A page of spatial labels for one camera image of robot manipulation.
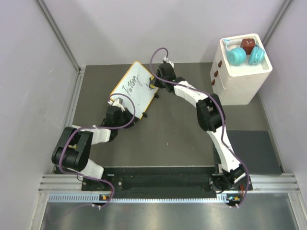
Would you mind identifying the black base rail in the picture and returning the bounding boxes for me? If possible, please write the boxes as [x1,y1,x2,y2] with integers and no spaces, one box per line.
[78,166,252,199]

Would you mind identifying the dark grey mat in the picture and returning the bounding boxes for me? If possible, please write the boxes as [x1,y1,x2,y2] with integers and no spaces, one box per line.
[227,130,282,175]

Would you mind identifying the white drawer cabinet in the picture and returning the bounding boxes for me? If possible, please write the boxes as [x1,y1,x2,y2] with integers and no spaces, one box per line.
[210,34,272,105]

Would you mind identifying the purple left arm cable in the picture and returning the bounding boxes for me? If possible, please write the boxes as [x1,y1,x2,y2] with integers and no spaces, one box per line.
[59,93,136,211]

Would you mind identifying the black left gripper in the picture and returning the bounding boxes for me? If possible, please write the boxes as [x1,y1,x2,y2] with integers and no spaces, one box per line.
[116,108,140,129]

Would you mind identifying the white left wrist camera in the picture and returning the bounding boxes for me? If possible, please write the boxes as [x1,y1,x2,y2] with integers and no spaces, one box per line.
[107,97,126,112]

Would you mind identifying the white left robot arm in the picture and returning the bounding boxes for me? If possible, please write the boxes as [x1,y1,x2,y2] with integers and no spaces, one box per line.
[51,106,139,190]

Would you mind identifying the yellow bone-shaped eraser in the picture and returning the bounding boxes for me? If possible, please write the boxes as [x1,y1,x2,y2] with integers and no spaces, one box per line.
[149,76,156,89]

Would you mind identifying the slotted grey cable duct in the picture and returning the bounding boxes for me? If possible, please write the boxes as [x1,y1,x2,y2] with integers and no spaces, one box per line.
[48,193,229,203]

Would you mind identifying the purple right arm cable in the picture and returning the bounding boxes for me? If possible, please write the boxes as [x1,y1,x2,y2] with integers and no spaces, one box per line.
[150,47,250,208]

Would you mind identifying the yellow framed whiteboard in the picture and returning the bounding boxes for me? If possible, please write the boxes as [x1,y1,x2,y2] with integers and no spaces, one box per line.
[109,61,158,119]

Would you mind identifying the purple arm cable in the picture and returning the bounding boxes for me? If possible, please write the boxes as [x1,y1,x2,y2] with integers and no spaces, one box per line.
[150,47,250,208]
[59,93,136,211]

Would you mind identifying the brown cube toy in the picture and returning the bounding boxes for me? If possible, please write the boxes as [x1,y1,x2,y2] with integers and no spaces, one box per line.
[240,38,256,55]

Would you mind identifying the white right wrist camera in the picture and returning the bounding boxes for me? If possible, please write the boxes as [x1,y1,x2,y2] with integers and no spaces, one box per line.
[163,57,175,68]

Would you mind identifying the teal headphones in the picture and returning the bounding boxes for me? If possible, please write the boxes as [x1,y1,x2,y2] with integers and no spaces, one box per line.
[223,39,265,66]

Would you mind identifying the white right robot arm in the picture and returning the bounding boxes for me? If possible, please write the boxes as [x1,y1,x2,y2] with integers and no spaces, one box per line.
[150,60,246,190]

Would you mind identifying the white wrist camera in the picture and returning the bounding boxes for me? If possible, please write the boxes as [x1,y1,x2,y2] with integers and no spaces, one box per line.
[163,57,175,68]
[107,97,126,112]

